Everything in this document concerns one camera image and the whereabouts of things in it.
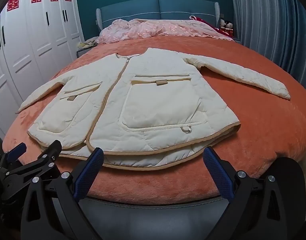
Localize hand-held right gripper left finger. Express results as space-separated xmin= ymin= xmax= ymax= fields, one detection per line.
xmin=20 ymin=147 xmax=105 ymax=240

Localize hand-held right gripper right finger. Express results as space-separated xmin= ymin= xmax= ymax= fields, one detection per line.
xmin=202 ymin=146 xmax=289 ymax=240

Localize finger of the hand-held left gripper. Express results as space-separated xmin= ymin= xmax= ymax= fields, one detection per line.
xmin=1 ymin=140 xmax=63 ymax=198
xmin=0 ymin=142 xmax=27 ymax=171

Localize cream quilted jacket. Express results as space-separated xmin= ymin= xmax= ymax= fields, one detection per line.
xmin=16 ymin=47 xmax=291 ymax=168

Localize orange plush blanket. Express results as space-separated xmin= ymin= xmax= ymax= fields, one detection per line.
xmin=2 ymin=35 xmax=306 ymax=205

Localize grey nightstand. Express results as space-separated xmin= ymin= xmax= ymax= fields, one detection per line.
xmin=76 ymin=47 xmax=94 ymax=59

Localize white wardrobe doors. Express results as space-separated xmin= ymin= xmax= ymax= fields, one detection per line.
xmin=0 ymin=0 xmax=85 ymax=137

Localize beige cloth pile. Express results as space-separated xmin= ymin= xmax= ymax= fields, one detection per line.
xmin=79 ymin=38 xmax=99 ymax=49

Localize pink lace quilt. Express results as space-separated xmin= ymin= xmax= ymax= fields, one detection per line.
xmin=97 ymin=18 xmax=235 ymax=44

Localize blue upholstered headboard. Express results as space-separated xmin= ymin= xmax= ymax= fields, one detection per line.
xmin=96 ymin=0 xmax=220 ymax=32

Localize grey blue curtain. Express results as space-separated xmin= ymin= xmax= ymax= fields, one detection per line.
xmin=229 ymin=0 xmax=306 ymax=93

